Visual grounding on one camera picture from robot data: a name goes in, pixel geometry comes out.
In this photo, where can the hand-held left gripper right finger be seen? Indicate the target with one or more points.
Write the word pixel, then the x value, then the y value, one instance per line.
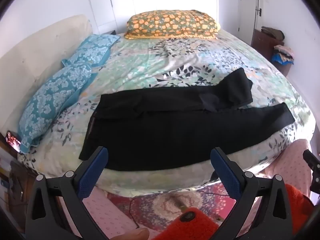
pixel 227 175

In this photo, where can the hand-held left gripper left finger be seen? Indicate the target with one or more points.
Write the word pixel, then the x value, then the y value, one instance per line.
pixel 92 177

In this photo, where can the black pants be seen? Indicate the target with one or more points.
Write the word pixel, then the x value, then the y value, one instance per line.
pixel 162 130

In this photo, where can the person's right forearm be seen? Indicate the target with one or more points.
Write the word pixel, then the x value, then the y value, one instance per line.
pixel 297 205

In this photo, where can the person's left hand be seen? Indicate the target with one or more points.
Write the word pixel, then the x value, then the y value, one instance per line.
pixel 135 235

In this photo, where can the red fleece garment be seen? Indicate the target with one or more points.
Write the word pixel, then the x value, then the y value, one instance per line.
pixel 200 230

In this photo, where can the patterned red rug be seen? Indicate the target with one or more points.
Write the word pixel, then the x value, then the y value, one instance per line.
pixel 150 205

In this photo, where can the cluttered bedside table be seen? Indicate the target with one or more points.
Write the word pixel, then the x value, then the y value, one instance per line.
pixel 15 187

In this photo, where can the blue floral pillow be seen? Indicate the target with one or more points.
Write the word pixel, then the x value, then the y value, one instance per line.
pixel 95 47
pixel 52 100

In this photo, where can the smartphone with lit screen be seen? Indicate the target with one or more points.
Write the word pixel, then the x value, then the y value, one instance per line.
pixel 12 141

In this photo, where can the pile of colourful clothes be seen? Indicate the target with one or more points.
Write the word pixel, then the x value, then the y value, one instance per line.
pixel 283 55

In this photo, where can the bed with floral sheet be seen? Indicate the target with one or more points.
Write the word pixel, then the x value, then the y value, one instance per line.
pixel 200 62

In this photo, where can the brown wooden cabinet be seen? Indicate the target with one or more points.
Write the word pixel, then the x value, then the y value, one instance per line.
pixel 262 42

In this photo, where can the folded dark clothes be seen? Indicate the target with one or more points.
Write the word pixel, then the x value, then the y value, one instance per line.
pixel 273 33

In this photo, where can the cream padded headboard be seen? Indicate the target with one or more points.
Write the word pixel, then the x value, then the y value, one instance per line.
pixel 37 50

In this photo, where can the white door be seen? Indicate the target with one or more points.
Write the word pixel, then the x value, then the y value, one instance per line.
pixel 247 15

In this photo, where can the orange floral pillow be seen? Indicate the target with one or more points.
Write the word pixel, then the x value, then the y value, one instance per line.
pixel 172 23

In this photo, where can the white wardrobe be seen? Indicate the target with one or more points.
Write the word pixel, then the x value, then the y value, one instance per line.
pixel 100 2

